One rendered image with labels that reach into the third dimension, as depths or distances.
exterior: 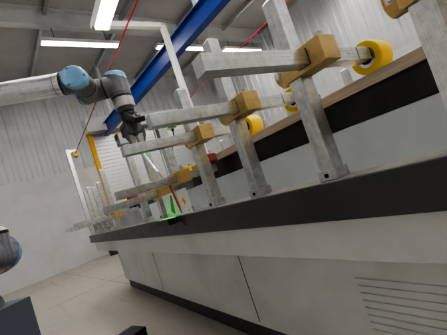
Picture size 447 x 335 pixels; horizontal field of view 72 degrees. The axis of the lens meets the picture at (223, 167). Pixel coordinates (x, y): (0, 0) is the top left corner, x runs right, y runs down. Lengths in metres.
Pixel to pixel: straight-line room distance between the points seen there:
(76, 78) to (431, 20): 1.11
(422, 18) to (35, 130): 9.04
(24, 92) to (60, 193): 7.58
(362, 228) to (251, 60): 0.40
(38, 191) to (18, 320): 7.54
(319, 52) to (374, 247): 0.39
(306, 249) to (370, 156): 0.29
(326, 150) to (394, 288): 0.47
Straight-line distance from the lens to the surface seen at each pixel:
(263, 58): 0.56
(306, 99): 0.66
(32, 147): 9.15
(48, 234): 8.75
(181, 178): 1.19
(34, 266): 8.71
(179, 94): 1.09
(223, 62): 0.50
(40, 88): 1.37
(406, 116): 0.80
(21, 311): 1.40
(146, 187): 1.18
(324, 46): 0.63
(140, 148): 0.93
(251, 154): 0.84
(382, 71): 0.81
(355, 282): 1.04
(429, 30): 0.55
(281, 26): 0.71
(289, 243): 0.84
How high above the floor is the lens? 0.76
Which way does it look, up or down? 3 degrees up
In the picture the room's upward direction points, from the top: 19 degrees counter-clockwise
